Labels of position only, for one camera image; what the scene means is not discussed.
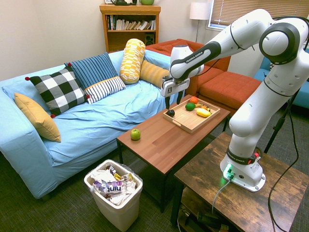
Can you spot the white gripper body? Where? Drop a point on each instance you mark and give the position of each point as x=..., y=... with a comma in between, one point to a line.
x=173, y=87

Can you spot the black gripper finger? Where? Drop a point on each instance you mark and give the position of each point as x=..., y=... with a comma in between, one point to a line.
x=167, y=102
x=179, y=97

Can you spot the green apple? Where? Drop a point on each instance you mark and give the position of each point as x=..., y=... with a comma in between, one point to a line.
x=135, y=134

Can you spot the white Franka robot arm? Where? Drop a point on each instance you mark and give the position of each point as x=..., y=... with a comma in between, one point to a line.
x=253, y=113

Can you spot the wooden serving tray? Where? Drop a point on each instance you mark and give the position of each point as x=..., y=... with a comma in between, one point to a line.
x=188, y=120

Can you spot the black round fruit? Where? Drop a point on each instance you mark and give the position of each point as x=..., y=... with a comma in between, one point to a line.
x=171, y=113

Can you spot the green lime fruit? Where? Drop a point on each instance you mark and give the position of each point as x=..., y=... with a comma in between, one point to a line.
x=190, y=106

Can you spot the orange fruit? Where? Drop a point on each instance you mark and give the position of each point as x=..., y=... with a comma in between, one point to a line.
x=193, y=99

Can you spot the brown spotted banana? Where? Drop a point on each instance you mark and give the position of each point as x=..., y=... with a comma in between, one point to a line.
x=202, y=106

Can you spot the mustard striped lumbar pillow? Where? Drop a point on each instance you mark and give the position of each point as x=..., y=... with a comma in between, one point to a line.
x=153, y=72

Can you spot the yellow lemon fruit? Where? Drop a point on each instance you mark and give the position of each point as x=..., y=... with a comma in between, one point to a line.
x=203, y=112

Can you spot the orange sectional sofa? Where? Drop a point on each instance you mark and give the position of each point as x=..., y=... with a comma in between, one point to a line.
x=164, y=47

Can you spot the red-brown wooden coffee table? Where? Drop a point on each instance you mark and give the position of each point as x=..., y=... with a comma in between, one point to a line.
x=159, y=145

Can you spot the yellow patterned bolster pillow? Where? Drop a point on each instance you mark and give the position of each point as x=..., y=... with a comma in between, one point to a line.
x=132, y=60

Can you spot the orange ottoman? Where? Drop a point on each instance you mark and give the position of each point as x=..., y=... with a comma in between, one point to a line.
x=229, y=87

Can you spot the small black speaker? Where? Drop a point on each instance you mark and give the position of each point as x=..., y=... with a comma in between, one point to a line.
x=149, y=39

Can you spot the white navy striped lumbar pillow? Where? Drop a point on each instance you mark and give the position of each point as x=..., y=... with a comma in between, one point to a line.
x=105, y=88

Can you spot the wooden bookshelf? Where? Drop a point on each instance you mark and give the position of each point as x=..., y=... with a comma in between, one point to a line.
x=130, y=38

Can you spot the light blue sofa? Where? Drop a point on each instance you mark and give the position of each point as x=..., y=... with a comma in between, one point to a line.
x=96, y=125

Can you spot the row of books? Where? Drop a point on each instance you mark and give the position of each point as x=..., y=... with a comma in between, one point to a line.
x=131, y=24

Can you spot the white shade floor lamp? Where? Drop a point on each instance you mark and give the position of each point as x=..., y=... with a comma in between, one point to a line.
x=200, y=10

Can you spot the blue striped pillow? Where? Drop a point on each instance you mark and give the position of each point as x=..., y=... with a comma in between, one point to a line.
x=93, y=68

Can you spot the green bowl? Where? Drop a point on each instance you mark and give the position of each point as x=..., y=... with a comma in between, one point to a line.
x=146, y=2

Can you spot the wooden window blinds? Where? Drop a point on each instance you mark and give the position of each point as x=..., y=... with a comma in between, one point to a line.
x=229, y=12

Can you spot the black object on bookshelf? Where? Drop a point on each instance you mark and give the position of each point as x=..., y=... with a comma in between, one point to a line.
x=123, y=2

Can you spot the black tripod stand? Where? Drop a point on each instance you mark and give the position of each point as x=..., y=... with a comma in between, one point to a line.
x=277, y=128

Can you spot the white hint printed wrapper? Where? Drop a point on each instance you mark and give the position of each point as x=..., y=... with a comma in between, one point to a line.
x=108, y=188

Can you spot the black white checkered pillow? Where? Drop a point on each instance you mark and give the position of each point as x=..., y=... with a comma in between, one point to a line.
x=59, y=90

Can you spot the cream plastic trash bin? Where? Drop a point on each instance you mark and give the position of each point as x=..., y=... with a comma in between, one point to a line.
x=120, y=212

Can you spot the black device under table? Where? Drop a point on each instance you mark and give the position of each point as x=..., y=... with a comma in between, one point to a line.
x=208, y=217

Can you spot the rustic dark wood side table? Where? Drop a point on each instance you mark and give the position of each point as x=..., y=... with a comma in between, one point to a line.
x=241, y=205

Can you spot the plain mustard pillow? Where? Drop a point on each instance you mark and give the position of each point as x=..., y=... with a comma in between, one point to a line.
x=38, y=118

